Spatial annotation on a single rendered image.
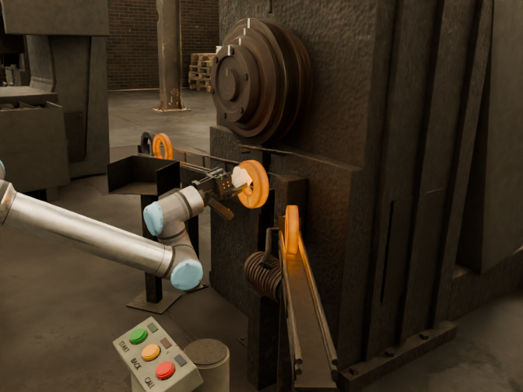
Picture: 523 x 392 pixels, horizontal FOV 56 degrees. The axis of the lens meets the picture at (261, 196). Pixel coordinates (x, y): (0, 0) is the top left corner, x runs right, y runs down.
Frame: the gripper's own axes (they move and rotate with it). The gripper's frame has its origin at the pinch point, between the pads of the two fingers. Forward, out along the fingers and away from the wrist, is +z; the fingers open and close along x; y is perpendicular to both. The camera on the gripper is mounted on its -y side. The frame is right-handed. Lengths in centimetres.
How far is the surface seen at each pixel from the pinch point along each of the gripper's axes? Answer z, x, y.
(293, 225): -1.4, -21.5, -9.2
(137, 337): -57, -31, -8
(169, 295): -18, 80, -83
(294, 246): -3.4, -22.6, -15.3
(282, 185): 15.3, 6.3, -11.6
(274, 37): 30, 15, 37
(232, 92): 15.7, 27.5, 20.6
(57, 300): -65, 107, -71
